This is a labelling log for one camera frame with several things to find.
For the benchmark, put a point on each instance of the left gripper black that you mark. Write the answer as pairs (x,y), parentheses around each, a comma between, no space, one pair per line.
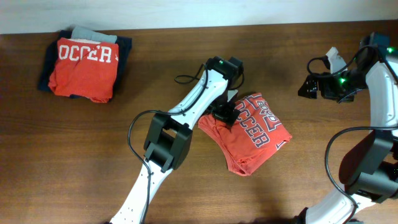
(226,114)

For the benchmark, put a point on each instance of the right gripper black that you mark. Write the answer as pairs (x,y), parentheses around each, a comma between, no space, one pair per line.
(326,91)

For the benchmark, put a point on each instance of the salmon red t-shirt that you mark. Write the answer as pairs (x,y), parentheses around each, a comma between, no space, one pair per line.
(256,135)

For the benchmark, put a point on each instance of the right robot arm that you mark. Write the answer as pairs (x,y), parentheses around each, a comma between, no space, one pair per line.
(365,177)

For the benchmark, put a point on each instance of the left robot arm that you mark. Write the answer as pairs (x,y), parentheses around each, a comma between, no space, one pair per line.
(170,133)

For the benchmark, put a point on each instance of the folded navy blue garment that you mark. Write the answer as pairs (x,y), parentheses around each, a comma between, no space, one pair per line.
(51,54)

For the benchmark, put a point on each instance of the folded grey garment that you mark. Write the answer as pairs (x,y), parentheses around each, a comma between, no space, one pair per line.
(84,33)

